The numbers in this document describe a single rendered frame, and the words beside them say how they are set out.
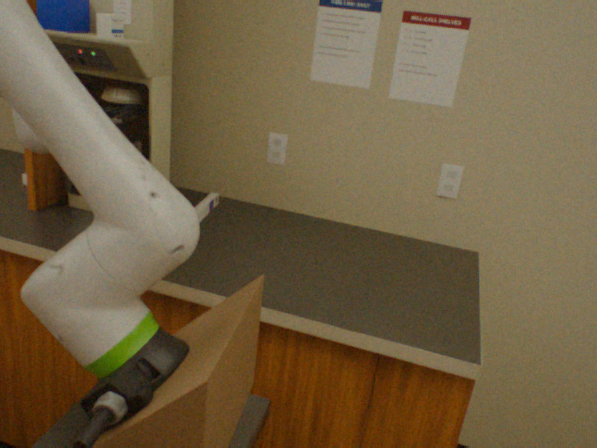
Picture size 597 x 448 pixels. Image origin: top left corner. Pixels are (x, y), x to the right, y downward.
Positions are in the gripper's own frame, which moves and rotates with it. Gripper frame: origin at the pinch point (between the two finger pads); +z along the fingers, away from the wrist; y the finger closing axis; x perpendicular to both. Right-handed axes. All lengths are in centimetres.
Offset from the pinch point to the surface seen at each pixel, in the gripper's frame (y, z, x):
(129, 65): -0.9, -0.9, -13.1
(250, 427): -68, -64, 37
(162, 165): -4.8, 11.1, 18.1
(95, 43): 6.3, -6.0, -18.3
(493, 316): -119, 48, 62
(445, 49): -84, 48, -27
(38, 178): 32.3, -2.3, 26.4
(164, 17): -4.8, 10.8, -26.6
